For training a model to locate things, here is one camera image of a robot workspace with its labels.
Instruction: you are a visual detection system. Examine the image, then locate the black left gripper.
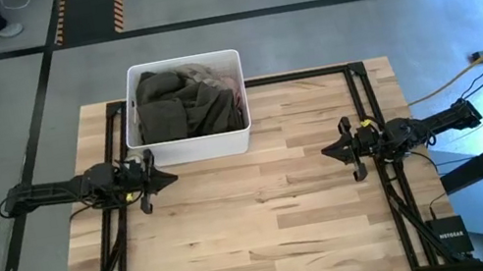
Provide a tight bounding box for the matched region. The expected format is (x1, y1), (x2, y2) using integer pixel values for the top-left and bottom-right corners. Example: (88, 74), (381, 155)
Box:
(117, 143), (185, 220)

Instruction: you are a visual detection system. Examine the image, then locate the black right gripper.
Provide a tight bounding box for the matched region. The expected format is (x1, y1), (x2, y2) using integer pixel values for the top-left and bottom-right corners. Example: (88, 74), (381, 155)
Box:
(315, 110), (388, 188)

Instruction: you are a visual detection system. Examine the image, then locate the dark olive-black garment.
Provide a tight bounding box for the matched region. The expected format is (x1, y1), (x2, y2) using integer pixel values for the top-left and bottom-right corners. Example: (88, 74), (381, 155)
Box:
(129, 64), (196, 148)
(177, 74), (247, 140)

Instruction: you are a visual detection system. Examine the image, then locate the light beige garment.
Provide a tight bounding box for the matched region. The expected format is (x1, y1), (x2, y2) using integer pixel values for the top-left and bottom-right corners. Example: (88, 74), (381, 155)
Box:
(174, 56), (234, 98)

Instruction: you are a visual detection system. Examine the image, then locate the pink woven garment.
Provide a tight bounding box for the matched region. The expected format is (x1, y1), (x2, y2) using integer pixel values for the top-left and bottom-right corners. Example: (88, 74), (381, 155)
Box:
(220, 73), (246, 109)

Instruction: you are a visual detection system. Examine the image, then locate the white plastic laundry basket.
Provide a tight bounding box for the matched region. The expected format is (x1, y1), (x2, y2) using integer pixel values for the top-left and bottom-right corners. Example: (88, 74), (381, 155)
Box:
(112, 45), (258, 175)

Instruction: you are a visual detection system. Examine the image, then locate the person's shoe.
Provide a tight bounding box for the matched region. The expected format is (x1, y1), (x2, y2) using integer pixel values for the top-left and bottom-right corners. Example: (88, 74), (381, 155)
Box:
(0, 20), (27, 40)

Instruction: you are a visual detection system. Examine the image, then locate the black metal table frame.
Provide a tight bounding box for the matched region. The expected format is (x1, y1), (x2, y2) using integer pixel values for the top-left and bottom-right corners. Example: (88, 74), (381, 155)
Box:
(26, 42), (482, 271)

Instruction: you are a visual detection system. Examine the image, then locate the black Netgear network switch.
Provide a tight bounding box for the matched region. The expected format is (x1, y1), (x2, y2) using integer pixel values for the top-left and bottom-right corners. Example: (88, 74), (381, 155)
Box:
(424, 212), (476, 260)

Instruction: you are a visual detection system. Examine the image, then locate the yellow cable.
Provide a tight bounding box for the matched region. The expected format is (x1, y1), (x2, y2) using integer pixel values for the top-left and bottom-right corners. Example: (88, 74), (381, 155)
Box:
(397, 27), (483, 107)

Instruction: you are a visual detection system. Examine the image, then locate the black hazard-striped cable ramp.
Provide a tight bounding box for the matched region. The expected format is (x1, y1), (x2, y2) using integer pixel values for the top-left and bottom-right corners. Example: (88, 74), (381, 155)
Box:
(46, 0), (134, 46)

